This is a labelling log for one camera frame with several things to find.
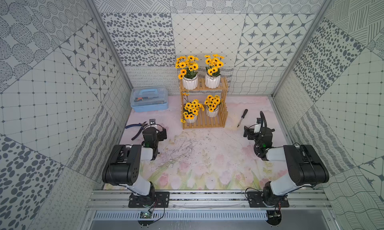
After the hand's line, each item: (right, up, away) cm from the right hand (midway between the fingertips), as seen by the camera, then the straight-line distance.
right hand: (253, 128), depth 95 cm
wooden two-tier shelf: (-32, +4, +9) cm, 34 cm away
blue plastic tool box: (-71, +20, +15) cm, 76 cm away
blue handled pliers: (-74, -2, +3) cm, 74 cm away
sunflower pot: (-40, +11, -5) cm, 42 cm away
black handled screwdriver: (-3, +7, +12) cm, 14 cm away
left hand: (-60, 0, -1) cm, 60 cm away
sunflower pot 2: (-27, +16, -1) cm, 31 cm away
